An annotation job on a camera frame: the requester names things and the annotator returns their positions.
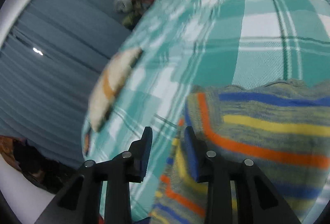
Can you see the teal plaid bed cover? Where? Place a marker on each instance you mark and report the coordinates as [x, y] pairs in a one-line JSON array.
[[207, 43]]

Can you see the blue curtain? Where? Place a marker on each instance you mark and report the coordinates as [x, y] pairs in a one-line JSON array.
[[50, 62]]

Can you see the clothes pile beside bed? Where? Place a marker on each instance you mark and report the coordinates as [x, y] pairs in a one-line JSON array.
[[133, 11]]

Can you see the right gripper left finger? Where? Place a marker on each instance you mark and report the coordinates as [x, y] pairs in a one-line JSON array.
[[79, 200]]

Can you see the cream orange striped pillow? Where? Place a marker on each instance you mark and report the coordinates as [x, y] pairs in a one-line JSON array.
[[109, 85]]

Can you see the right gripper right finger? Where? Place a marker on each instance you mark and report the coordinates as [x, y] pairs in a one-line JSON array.
[[257, 199]]

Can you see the striped knit sweater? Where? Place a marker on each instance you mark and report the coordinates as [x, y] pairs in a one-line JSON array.
[[283, 126]]

